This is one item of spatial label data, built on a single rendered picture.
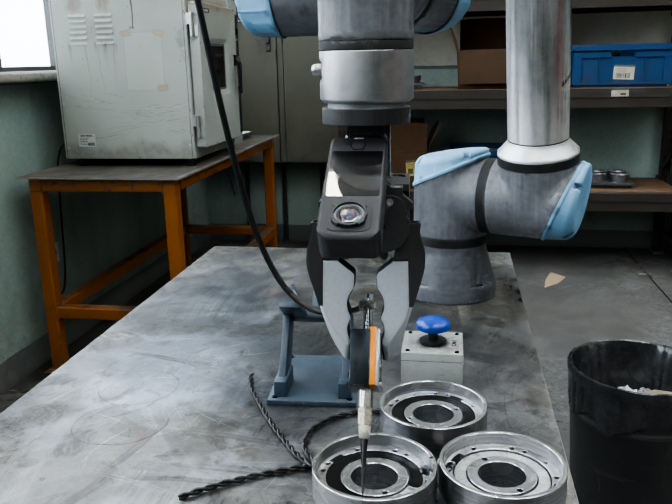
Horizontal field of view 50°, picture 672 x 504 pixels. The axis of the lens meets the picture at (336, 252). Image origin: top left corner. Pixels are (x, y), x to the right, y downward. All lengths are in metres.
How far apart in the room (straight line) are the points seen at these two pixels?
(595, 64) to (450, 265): 3.11
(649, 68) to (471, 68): 0.92
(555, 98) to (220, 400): 0.59
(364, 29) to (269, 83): 3.94
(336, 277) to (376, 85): 0.16
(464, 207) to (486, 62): 2.98
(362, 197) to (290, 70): 3.94
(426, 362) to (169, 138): 2.15
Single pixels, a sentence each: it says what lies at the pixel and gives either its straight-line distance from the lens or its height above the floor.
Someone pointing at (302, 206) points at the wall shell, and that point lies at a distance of 4.77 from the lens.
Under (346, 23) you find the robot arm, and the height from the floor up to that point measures 1.19.
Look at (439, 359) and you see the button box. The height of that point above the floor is 0.84.
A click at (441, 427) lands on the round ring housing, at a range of 0.69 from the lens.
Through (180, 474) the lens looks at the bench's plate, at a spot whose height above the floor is 0.80.
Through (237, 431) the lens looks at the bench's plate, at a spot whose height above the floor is 0.80.
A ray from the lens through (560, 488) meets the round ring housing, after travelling 0.62.
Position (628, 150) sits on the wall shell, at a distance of 4.73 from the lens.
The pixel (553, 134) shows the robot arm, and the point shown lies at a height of 1.06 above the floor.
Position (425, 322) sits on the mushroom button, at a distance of 0.84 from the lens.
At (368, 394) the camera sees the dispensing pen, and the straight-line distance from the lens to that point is 0.61.
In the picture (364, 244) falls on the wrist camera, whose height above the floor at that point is 1.05.
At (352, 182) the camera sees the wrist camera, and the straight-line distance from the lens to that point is 0.54.
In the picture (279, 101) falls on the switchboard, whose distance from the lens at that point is 4.48.
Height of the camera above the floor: 1.17
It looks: 15 degrees down
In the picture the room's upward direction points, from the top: 1 degrees counter-clockwise
